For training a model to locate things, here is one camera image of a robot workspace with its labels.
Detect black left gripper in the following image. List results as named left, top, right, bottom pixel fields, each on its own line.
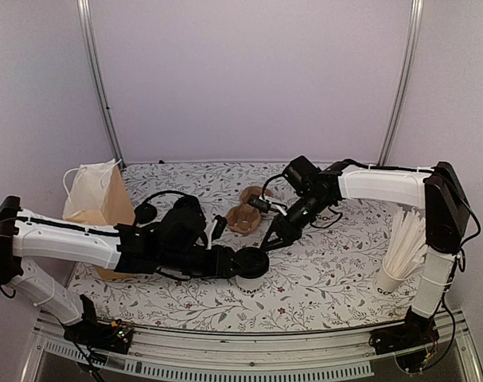
left=160, top=245, right=248, bottom=282

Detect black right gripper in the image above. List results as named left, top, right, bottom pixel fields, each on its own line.
left=259, top=193, right=331, bottom=254

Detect black plastic cup lid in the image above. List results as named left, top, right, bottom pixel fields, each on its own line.
left=235, top=247, right=270, bottom=279

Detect white paper coffee cup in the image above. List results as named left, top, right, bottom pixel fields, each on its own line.
left=235, top=276, right=264, bottom=310

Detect brown cardboard cup carrier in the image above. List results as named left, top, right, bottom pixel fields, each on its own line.
left=226, top=186, right=262, bottom=236

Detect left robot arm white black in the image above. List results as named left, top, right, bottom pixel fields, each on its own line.
left=0, top=195, right=269, bottom=345

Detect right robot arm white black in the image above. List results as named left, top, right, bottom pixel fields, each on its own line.
left=261, top=155, right=472, bottom=347

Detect stack of white paper cups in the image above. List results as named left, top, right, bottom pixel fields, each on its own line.
left=314, top=207, right=343, bottom=229

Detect floral patterned table mat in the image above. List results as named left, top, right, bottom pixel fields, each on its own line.
left=68, top=163, right=419, bottom=333

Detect stack of black cup lids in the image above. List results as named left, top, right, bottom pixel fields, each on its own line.
left=134, top=202, right=158, bottom=224

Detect white cup holding straws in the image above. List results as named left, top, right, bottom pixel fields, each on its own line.
left=373, top=262, right=406, bottom=296

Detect bundle of white paper straws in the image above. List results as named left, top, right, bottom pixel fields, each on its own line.
left=383, top=209, right=427, bottom=279

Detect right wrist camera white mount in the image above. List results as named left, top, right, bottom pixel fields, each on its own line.
left=248, top=194, right=287, bottom=216

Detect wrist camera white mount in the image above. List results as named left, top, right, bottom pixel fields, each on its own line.
left=248, top=194, right=287, bottom=216
left=204, top=215, right=227, bottom=250

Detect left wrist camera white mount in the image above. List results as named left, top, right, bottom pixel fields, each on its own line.
left=204, top=215, right=227, bottom=250

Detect aluminium front rail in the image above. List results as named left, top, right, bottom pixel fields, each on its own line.
left=21, top=310, right=483, bottom=381

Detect brown paper bag white handles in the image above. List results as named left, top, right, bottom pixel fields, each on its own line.
left=61, top=158, right=138, bottom=279

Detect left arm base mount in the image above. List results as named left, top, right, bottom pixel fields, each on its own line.
left=63, top=319, right=133, bottom=355

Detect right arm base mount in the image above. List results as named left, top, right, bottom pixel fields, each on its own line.
left=368, top=310, right=439, bottom=373

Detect right aluminium frame post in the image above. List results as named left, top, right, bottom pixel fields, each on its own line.
left=377, top=0, right=424, bottom=166

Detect aluminium frame post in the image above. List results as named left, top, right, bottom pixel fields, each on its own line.
left=377, top=0, right=424, bottom=166
left=76, top=0, right=124, bottom=165

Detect left aluminium frame post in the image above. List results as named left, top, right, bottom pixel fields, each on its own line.
left=76, top=0, right=124, bottom=165

